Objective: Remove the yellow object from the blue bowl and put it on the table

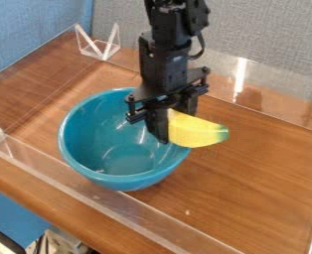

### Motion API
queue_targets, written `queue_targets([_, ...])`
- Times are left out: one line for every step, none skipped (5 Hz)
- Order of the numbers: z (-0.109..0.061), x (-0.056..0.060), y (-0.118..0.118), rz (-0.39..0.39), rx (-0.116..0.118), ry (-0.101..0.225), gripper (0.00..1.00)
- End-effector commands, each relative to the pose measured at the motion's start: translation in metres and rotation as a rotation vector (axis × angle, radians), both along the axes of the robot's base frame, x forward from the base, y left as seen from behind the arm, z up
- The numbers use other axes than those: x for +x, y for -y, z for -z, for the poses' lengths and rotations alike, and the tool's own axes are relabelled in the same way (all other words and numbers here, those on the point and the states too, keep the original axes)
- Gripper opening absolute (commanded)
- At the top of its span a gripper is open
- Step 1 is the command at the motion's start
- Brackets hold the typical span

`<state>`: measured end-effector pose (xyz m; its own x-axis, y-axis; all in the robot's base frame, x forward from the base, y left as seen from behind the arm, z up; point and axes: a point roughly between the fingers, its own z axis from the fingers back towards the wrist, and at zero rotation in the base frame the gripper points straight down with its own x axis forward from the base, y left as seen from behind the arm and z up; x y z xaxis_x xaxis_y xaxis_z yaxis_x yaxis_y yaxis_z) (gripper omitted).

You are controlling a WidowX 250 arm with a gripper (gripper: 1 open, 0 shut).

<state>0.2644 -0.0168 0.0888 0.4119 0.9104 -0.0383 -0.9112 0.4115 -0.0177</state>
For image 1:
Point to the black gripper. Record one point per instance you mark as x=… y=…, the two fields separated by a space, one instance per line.
x=170 y=84

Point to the yellow toy banana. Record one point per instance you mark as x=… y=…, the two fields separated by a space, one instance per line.
x=193 y=132

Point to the blue plastic bowl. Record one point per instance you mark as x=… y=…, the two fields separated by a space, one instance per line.
x=111 y=151

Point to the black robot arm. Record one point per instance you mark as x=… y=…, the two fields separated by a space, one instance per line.
x=176 y=19

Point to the clear acrylic back barrier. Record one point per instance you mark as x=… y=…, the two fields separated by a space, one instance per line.
x=270 y=90

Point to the clear acrylic barrier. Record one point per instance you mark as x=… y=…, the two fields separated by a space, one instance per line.
x=155 y=225
x=270 y=90

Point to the clear acrylic front barrier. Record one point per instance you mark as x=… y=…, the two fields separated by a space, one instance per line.
x=155 y=225

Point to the clear acrylic corner bracket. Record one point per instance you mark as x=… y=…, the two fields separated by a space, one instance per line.
x=100 y=50

